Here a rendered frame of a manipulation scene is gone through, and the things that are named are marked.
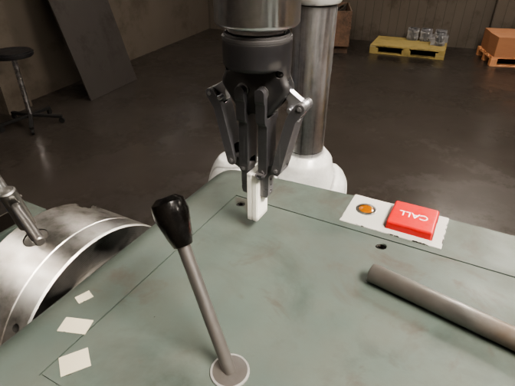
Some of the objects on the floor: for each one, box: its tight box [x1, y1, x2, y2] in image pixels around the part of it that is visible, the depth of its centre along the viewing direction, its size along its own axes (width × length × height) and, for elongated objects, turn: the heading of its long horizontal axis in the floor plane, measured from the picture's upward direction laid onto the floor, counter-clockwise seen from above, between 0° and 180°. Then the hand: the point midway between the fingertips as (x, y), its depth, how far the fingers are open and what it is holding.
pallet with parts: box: [369, 27, 449, 61], centre depth 656 cm, size 113×77×31 cm
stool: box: [0, 47, 65, 135], centre depth 393 cm, size 59×56×70 cm
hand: (257, 193), depth 54 cm, fingers closed
